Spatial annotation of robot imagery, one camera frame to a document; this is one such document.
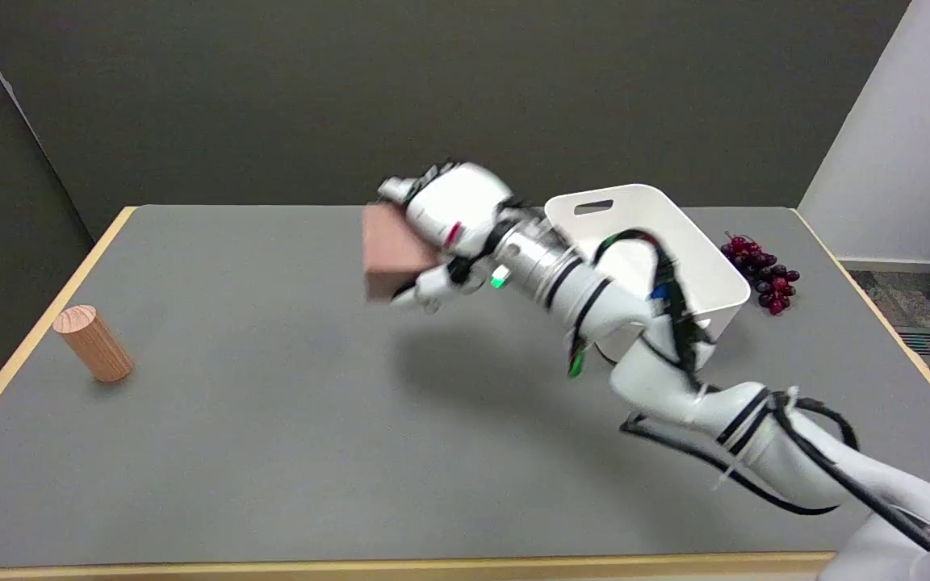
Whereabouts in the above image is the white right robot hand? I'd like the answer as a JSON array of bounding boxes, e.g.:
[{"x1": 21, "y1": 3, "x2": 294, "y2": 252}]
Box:
[{"x1": 377, "y1": 161, "x2": 532, "y2": 315}]

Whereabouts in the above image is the wooden cube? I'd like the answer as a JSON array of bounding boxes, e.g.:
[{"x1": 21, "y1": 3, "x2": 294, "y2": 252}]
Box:
[{"x1": 362, "y1": 202, "x2": 442, "y2": 303}]

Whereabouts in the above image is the white plastic box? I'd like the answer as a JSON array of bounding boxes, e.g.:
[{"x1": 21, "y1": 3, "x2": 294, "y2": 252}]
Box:
[{"x1": 544, "y1": 183, "x2": 752, "y2": 372}]

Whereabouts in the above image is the dark red grape bunch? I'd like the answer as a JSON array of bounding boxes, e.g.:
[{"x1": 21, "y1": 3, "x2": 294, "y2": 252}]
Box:
[{"x1": 720, "y1": 232, "x2": 800, "y2": 316}]

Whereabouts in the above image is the wooden cylinder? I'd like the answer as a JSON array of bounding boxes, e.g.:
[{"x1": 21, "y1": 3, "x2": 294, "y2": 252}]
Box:
[{"x1": 53, "y1": 304, "x2": 135, "y2": 383}]

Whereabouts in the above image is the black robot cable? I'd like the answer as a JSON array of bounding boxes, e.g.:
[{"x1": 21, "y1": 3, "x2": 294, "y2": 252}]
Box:
[{"x1": 591, "y1": 229, "x2": 930, "y2": 553}]

